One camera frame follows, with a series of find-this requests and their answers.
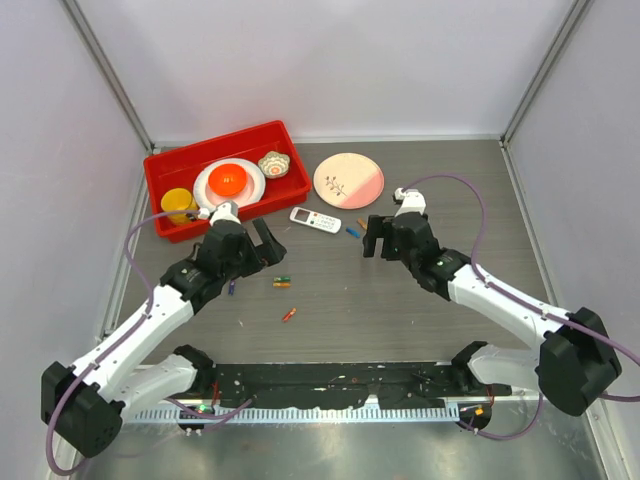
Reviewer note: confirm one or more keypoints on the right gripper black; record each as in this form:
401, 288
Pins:
376, 226

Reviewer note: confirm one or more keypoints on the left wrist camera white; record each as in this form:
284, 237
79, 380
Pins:
226, 211

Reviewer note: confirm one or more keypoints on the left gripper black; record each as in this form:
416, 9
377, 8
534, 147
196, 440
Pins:
270, 249

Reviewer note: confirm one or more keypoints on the red plastic bin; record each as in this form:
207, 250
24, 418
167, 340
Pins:
179, 168

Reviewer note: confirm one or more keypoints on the pink beige plate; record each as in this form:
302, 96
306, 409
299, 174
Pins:
348, 181

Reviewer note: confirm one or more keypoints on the small patterned flower bowl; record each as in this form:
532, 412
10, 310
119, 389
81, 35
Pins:
274, 165

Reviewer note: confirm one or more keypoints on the slotted cable duct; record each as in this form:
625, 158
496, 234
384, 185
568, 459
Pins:
369, 413

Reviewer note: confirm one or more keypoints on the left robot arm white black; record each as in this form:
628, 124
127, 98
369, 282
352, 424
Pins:
87, 402

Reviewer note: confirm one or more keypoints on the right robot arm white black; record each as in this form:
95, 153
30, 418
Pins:
567, 358

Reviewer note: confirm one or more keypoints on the orange bowl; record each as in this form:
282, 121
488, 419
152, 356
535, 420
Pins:
227, 180

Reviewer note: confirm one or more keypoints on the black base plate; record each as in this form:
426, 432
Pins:
338, 386

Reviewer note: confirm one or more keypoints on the yellow mug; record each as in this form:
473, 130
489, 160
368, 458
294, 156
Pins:
183, 202

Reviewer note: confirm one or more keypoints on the red battery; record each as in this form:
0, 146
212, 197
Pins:
289, 315

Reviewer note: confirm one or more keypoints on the white remote control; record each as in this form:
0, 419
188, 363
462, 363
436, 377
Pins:
315, 220

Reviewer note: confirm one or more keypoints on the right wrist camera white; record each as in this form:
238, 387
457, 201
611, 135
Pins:
409, 201

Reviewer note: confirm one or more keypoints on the white paper plate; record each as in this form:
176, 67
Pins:
253, 192

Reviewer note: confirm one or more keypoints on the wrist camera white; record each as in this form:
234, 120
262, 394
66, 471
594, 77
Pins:
226, 211
409, 201

